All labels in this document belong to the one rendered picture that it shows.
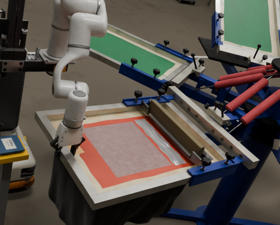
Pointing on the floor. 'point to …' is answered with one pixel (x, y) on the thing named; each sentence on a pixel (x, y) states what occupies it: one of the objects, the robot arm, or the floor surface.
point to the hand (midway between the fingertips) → (65, 152)
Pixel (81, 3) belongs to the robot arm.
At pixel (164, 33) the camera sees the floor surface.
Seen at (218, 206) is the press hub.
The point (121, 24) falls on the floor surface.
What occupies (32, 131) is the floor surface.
